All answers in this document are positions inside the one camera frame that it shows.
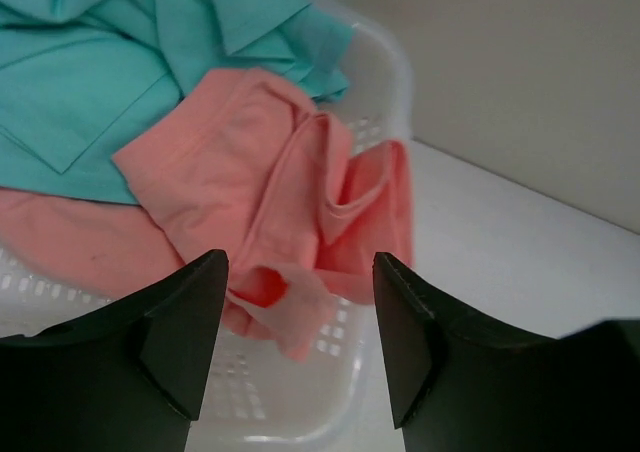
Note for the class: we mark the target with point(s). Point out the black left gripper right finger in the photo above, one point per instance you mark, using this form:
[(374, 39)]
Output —
[(461, 380)]

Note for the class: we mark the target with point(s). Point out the teal t shirt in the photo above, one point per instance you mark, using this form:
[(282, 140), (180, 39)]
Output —
[(80, 79)]

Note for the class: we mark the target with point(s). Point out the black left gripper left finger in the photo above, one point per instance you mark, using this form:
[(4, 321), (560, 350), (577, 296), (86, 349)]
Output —
[(130, 376)]

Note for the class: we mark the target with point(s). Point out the white plastic basket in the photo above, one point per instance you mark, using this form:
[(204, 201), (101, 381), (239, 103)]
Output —
[(256, 399)]

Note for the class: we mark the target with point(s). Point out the pink t shirt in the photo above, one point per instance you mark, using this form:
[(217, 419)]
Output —
[(249, 165)]

